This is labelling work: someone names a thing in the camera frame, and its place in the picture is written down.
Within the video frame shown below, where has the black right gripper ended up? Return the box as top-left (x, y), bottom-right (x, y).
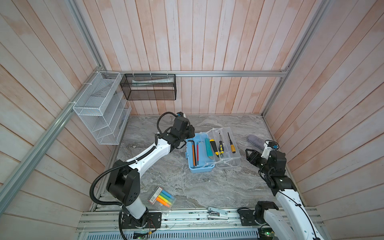
top-left (245, 147), bottom-right (271, 176)

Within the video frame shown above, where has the black hex key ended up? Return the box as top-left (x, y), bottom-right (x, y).
top-left (188, 140), bottom-right (196, 159)

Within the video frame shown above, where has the black yellow utility knife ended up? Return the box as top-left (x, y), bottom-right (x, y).
top-left (210, 139), bottom-right (220, 158)

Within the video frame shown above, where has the teal handled tool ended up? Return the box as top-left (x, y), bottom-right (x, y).
top-left (205, 138), bottom-right (214, 160)

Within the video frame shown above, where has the light blue tool box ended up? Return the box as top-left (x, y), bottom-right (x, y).
top-left (186, 132), bottom-right (215, 174)

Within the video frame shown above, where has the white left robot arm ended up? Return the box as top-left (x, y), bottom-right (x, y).
top-left (106, 112), bottom-right (195, 220)

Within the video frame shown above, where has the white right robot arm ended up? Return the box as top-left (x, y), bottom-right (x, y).
top-left (246, 147), bottom-right (323, 240)

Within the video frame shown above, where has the highlighter pack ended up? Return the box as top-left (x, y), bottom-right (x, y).
top-left (148, 186), bottom-right (176, 211)

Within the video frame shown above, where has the lilac fabric glasses case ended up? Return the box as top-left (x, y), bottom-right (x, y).
top-left (248, 135), bottom-right (265, 152)

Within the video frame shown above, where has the white stapler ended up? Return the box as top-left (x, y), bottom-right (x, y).
top-left (207, 207), bottom-right (229, 220)

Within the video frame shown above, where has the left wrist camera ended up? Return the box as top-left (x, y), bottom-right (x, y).
top-left (177, 112), bottom-right (186, 118)

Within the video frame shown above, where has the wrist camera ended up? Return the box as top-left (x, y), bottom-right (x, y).
top-left (177, 112), bottom-right (186, 118)
top-left (262, 140), bottom-right (280, 160)

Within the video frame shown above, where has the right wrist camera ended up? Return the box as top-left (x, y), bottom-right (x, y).
top-left (262, 140), bottom-right (280, 160)

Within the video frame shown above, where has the black mesh wall basket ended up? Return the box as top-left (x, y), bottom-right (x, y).
top-left (120, 73), bottom-right (177, 101)

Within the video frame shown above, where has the white wire mesh shelf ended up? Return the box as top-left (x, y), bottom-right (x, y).
top-left (73, 72), bottom-right (132, 145)

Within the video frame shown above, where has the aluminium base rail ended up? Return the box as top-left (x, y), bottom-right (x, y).
top-left (76, 206), bottom-right (325, 233)

